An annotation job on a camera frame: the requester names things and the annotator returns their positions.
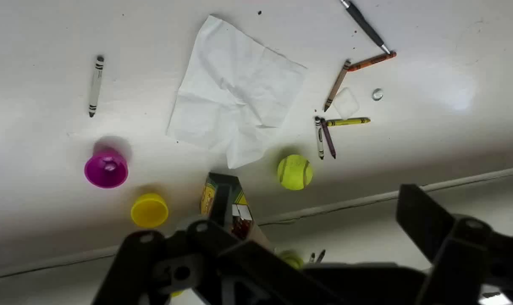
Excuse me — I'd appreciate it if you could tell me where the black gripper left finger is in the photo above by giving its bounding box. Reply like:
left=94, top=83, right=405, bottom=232
left=92, top=218, right=348, bottom=305

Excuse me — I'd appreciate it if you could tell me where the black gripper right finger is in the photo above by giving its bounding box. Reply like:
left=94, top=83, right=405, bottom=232
left=397, top=184, right=513, bottom=305

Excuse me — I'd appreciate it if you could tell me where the yellow plastic cup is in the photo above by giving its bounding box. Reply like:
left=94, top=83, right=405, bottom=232
left=131, top=193, right=170, bottom=228

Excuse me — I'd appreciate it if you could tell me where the purple plastic cup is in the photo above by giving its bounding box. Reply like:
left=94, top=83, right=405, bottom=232
left=85, top=147, right=129, bottom=188

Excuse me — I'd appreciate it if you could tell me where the green crayon box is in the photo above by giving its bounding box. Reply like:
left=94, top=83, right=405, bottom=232
left=200, top=172, right=272, bottom=249

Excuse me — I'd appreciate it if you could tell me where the yellow tennis ball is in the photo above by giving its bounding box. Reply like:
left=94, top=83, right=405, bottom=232
left=278, top=154, right=314, bottom=191

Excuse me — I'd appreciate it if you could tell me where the white paper napkin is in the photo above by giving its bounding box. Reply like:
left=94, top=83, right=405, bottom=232
left=168, top=15, right=307, bottom=169

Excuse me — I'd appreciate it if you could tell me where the grey crayon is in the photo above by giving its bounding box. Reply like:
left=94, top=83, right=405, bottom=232
left=316, top=116, right=326, bottom=159

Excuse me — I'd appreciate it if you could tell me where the dark red crayon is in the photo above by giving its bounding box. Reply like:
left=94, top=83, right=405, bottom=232
left=321, top=118, right=338, bottom=159

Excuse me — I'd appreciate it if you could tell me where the yellow crayon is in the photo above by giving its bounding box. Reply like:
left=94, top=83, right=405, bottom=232
left=327, top=116, right=371, bottom=127

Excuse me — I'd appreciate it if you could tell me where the orange crayon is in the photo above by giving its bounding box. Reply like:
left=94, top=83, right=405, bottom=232
left=348, top=50, right=397, bottom=71

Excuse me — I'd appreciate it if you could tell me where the brown crayon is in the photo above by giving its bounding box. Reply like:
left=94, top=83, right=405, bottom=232
left=324, top=59, right=351, bottom=111

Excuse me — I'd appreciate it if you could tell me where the black pen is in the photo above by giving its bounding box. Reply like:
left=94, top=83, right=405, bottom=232
left=339, top=0, right=392, bottom=54

